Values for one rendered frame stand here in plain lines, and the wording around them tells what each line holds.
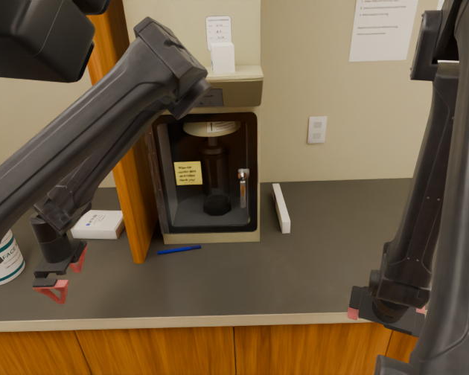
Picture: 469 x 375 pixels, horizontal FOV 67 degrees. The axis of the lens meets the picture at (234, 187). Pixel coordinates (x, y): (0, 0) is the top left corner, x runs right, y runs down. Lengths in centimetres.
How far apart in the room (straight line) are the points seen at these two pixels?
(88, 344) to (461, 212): 107
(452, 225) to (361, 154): 132
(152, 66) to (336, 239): 94
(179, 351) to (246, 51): 86
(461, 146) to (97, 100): 35
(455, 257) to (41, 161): 39
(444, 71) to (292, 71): 99
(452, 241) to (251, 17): 75
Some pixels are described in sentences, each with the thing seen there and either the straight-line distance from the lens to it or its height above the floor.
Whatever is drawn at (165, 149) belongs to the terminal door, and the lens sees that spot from 102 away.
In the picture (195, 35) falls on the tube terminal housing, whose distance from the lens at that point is 93.
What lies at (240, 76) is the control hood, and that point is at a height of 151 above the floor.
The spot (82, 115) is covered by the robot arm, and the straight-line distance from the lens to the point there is 43.
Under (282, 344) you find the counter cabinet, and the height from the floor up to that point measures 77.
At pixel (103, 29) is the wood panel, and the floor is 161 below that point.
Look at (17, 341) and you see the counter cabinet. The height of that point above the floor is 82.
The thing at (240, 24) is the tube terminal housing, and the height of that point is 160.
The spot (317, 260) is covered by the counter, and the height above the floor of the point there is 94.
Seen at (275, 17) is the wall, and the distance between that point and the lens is 137.
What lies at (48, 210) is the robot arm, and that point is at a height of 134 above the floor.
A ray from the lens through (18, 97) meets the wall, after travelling 164.
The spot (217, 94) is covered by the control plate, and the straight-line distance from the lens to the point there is 88.
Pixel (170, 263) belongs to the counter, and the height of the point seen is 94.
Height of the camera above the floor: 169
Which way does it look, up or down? 30 degrees down
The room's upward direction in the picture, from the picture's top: 2 degrees counter-clockwise
